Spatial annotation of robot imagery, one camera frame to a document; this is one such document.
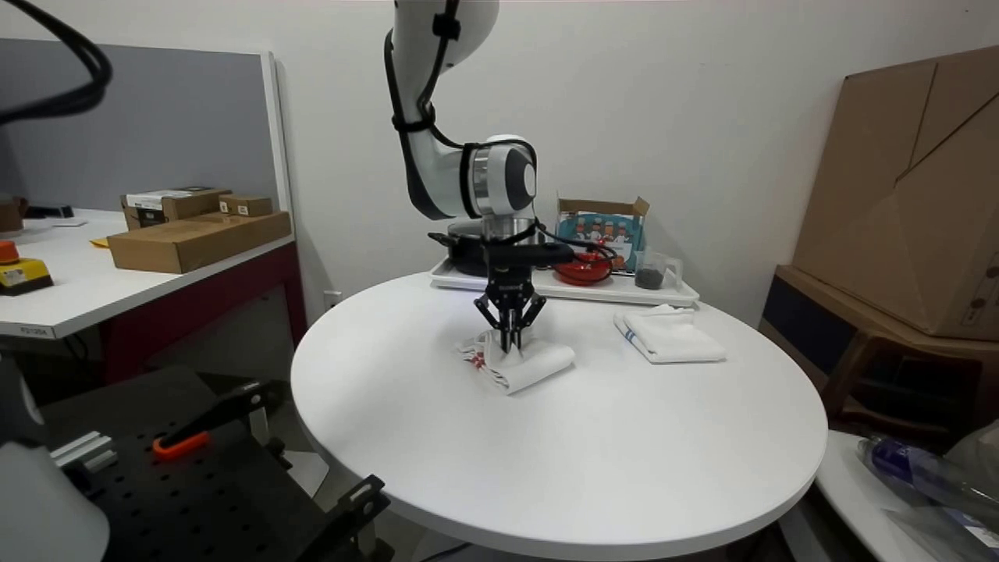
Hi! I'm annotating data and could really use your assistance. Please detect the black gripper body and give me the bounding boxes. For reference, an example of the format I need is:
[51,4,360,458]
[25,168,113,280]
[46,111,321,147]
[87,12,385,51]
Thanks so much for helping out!
[480,242,536,306]

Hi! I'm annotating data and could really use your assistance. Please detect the clear plastic bag red contents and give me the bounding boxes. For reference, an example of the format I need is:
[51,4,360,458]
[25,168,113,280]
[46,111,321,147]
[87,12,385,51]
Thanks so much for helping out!
[456,330,578,396]

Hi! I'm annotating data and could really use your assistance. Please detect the white and blue folded towel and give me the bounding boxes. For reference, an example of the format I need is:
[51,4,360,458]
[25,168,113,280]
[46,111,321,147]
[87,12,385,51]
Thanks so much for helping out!
[613,306,732,370]

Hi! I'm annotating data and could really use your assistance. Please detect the red bowl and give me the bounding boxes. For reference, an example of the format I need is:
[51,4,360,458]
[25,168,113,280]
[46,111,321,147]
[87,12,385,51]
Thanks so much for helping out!
[553,251,619,290]

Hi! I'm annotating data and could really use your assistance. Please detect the white rectangular tray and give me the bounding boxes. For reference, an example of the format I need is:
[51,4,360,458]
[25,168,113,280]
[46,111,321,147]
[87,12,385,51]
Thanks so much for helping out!
[430,252,704,313]

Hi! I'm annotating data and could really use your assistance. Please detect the blue printed cardboard carton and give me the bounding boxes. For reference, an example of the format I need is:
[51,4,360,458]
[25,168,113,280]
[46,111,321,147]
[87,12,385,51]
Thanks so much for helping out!
[556,196,654,275]

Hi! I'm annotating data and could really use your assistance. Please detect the small brown cardboard box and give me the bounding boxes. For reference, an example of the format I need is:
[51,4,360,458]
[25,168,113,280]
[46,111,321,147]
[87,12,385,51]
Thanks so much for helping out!
[217,195,280,221]

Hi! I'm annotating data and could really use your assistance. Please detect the low wooden shelf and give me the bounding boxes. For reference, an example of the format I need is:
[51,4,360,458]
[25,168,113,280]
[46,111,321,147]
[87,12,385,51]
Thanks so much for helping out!
[760,262,999,454]

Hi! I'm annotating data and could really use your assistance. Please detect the flat brown cardboard box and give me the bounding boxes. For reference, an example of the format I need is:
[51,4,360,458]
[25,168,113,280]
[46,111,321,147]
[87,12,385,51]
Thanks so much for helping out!
[107,210,296,278]

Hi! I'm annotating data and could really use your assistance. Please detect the open small cardboard box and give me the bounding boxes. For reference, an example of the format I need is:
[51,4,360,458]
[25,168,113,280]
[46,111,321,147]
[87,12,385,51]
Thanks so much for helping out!
[121,185,234,230]

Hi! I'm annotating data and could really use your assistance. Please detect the black perforated breadboard table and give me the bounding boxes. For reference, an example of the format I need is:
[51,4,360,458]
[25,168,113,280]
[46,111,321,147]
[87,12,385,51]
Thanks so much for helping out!
[41,364,395,562]

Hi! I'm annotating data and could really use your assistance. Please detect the grey partition panel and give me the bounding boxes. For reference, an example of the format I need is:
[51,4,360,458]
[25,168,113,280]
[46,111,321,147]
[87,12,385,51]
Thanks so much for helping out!
[0,37,291,219]

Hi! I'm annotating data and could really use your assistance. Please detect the small white round table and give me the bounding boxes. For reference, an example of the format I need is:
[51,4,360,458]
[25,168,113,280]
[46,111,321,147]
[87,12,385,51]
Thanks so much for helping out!
[814,429,999,562]

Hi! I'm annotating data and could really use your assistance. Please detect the large brown cardboard box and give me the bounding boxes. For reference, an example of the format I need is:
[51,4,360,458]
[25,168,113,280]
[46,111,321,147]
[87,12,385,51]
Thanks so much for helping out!
[790,45,999,345]

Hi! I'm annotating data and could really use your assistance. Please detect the white desk with red side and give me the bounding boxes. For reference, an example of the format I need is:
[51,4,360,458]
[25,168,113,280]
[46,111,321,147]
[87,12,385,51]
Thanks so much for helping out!
[0,207,313,392]

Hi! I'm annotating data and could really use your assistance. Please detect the silver aluminium bar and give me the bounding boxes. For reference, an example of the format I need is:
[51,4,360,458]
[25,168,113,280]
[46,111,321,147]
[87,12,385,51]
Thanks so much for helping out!
[45,430,121,475]

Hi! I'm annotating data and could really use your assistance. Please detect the yellow device with red button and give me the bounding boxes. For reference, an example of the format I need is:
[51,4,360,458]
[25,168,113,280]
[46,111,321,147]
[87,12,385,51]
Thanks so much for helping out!
[0,237,55,300]

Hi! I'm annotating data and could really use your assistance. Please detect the white rounded object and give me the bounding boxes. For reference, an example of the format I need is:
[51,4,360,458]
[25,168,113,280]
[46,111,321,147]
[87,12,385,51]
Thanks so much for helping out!
[0,353,113,562]

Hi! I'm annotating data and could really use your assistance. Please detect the black clamp with orange handle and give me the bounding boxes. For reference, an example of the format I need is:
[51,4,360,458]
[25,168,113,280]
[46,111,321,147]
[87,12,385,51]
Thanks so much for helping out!
[149,378,291,468]

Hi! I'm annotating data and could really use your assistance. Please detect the thick black hose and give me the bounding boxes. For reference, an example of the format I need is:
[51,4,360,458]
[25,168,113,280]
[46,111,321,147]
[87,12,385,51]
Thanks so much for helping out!
[0,0,115,128]

